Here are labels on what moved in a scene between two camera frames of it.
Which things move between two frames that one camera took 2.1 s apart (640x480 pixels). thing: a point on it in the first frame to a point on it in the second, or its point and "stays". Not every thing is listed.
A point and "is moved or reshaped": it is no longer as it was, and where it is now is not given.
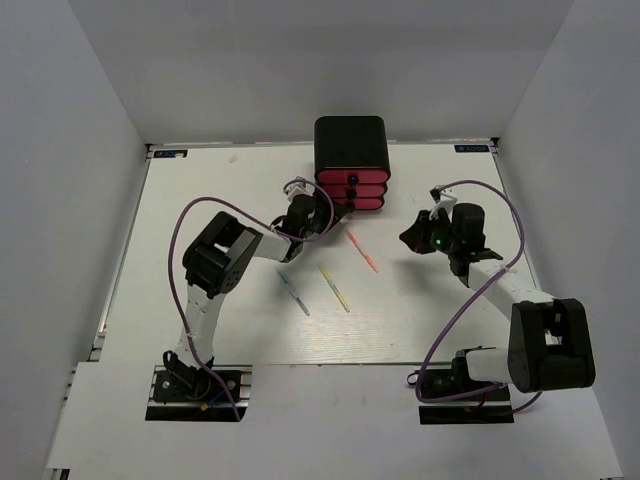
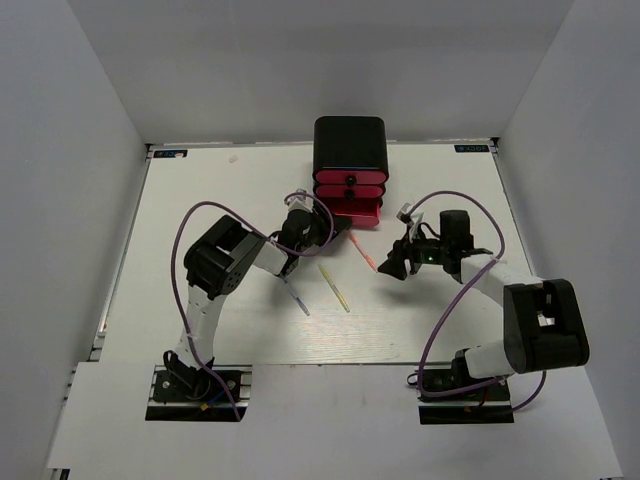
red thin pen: x=369 y=260 stays
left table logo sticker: x=173 y=153 stays
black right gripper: x=417 y=236 to x=403 y=249
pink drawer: x=360 y=189 stays
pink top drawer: x=353 y=176 stays
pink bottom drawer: x=362 y=203 is moved or reshaped
